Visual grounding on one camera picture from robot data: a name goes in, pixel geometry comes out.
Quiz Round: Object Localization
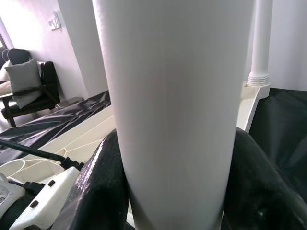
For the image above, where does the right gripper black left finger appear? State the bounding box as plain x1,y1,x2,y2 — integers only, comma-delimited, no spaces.
54,131,131,230

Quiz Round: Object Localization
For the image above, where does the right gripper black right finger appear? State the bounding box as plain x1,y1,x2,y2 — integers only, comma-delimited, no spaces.
222,126,307,230

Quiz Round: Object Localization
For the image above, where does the white plastic children table top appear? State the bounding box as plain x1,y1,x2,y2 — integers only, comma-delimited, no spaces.
0,81,272,230

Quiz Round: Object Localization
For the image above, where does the white plastic table leg tube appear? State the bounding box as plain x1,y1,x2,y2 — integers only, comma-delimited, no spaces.
92,0,256,230
248,0,272,87

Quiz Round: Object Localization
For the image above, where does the black table cover cloth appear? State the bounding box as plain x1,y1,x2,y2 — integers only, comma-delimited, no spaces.
0,87,307,200

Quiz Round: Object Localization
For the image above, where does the wooden armchair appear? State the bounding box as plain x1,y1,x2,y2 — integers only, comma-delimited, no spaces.
0,47,61,127

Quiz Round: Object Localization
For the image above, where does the grey cushion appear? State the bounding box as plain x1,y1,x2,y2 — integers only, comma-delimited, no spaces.
4,58,43,109

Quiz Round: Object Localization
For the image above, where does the white wall switch panel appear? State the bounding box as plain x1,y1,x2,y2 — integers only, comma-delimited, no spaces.
48,11,62,31

